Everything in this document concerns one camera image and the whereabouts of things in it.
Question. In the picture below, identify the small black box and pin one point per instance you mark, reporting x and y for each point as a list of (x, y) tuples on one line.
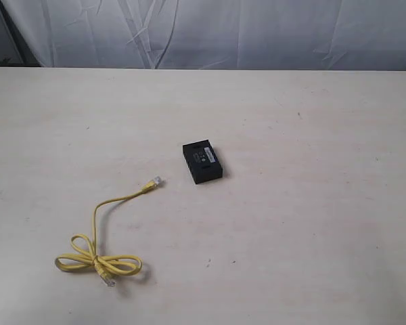
[(202, 161)]

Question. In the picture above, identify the white backdrop cloth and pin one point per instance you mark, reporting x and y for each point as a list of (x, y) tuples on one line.
[(267, 35)]

